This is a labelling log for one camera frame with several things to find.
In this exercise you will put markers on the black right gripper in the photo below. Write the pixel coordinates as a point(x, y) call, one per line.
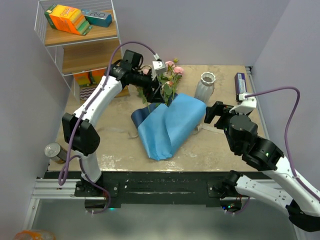
point(217, 109)

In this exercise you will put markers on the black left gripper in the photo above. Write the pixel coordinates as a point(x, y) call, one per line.
point(153, 84)

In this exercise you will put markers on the beige ribbon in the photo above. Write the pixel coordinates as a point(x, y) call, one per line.
point(133, 135)

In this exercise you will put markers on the blue wrapping paper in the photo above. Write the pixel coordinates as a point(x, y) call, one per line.
point(162, 128)

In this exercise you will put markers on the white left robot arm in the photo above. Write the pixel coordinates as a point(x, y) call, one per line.
point(79, 128)

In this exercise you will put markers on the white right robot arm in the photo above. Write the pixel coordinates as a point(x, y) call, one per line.
point(297, 198)

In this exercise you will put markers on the white ribbed ceramic vase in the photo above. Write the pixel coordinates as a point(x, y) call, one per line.
point(205, 87)

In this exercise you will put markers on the pink artificial flower bouquet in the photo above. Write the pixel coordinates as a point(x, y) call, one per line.
point(169, 81)

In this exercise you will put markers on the purple rectangular box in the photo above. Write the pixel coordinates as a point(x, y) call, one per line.
point(240, 84)

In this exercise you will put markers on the orange box bottom middle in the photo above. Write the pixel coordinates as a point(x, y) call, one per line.
point(96, 75)

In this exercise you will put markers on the orange box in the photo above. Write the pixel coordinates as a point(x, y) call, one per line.
point(82, 79)
point(96, 75)

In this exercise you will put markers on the purple wavy striped cloth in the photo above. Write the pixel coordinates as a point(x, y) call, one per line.
point(85, 93)

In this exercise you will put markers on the orange box bottom left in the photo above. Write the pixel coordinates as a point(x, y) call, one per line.
point(82, 79)

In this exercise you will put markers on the teal toothpaste box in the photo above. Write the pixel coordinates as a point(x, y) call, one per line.
point(97, 18)

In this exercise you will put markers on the metal tin can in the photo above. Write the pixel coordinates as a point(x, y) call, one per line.
point(56, 153)

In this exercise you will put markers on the orange sponge pack top shelf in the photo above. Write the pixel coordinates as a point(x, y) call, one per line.
point(67, 19)

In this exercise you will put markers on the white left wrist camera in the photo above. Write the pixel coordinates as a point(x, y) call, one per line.
point(158, 68)

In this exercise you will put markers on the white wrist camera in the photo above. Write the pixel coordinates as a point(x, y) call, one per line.
point(246, 104)
point(158, 68)

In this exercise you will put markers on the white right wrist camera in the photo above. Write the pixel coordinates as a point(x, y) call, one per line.
point(246, 104)

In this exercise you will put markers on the white wire wooden shelf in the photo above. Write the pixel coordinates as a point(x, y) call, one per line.
point(74, 54)

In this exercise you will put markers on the aluminium frame rail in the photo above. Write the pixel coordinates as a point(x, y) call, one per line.
point(48, 189)

